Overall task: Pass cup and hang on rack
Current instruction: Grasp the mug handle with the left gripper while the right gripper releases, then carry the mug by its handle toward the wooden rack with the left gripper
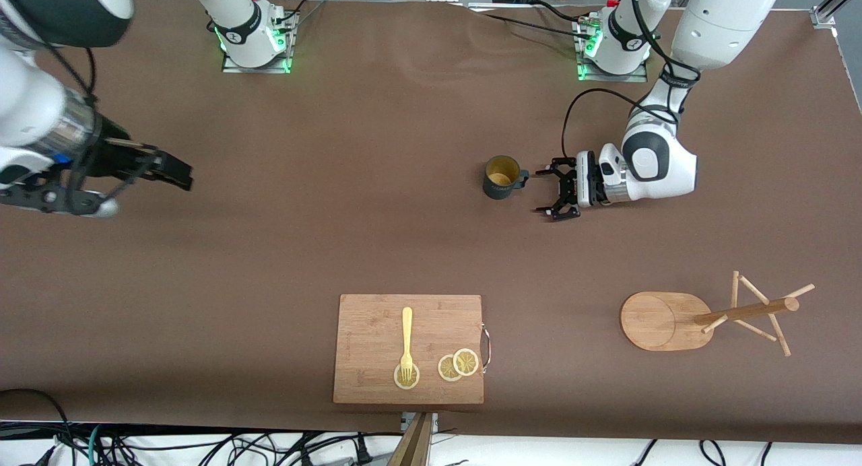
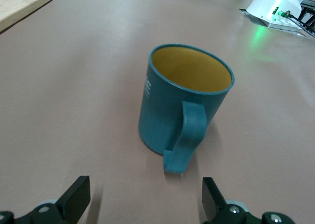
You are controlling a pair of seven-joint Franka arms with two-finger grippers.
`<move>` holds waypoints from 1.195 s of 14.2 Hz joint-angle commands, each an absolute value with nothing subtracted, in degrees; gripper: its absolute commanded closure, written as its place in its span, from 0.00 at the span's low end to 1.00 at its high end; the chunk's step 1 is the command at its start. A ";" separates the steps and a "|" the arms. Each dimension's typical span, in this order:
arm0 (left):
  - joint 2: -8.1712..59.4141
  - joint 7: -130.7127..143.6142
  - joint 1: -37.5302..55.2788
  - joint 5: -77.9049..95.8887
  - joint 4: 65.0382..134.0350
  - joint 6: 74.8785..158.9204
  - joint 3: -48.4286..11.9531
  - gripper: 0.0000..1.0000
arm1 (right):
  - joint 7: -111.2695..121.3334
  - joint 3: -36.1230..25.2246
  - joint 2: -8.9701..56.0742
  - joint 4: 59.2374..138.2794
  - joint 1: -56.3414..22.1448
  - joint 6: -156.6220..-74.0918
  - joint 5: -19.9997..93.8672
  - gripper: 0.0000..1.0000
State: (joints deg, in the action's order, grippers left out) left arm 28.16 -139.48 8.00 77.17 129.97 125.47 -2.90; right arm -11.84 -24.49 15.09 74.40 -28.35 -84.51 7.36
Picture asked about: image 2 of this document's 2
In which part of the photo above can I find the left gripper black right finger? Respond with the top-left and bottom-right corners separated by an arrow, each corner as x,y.
202,176 -> 296,224

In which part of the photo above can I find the bamboo cutting board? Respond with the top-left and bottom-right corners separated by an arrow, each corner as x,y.
0,0 -> 53,34

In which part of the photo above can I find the black base cable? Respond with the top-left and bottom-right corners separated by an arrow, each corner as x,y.
280,10 -> 315,39

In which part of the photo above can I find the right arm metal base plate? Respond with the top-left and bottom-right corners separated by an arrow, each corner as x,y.
238,8 -> 315,38

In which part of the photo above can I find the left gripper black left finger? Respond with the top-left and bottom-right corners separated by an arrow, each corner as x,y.
0,176 -> 91,224

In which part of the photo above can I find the teal mug yellow inside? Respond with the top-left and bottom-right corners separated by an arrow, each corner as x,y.
138,43 -> 235,174

